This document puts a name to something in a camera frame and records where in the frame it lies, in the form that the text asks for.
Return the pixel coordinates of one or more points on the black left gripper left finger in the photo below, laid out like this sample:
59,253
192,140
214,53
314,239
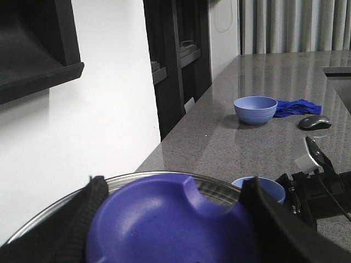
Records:
62,236

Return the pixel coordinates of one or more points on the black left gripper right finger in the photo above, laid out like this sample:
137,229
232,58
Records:
281,236

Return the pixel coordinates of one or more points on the light blue ribbed cup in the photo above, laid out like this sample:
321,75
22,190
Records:
270,186

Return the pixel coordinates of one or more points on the glass lid with blue knob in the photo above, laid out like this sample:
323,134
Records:
165,217

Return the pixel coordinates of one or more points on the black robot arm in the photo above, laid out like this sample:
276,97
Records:
316,192

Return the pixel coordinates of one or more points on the grey computer mouse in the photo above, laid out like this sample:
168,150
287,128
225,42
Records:
314,122

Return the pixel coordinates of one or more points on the blue cloth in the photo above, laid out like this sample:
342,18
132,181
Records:
297,107

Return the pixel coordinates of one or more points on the light blue bowl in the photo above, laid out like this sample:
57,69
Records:
255,110

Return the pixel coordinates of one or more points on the kitchen sink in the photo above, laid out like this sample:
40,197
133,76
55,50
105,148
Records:
339,78

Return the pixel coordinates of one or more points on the grey vertical curtain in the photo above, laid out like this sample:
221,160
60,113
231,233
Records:
293,26

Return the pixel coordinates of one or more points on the black wall shelf unit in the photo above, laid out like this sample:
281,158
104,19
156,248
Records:
179,48

